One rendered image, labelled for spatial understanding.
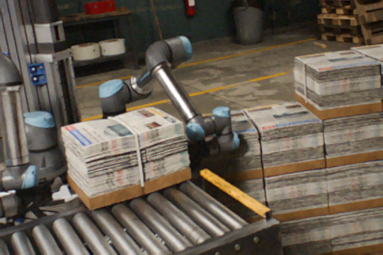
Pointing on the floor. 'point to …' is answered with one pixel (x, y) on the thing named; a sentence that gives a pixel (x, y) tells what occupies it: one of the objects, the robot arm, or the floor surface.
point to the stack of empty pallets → (345, 1)
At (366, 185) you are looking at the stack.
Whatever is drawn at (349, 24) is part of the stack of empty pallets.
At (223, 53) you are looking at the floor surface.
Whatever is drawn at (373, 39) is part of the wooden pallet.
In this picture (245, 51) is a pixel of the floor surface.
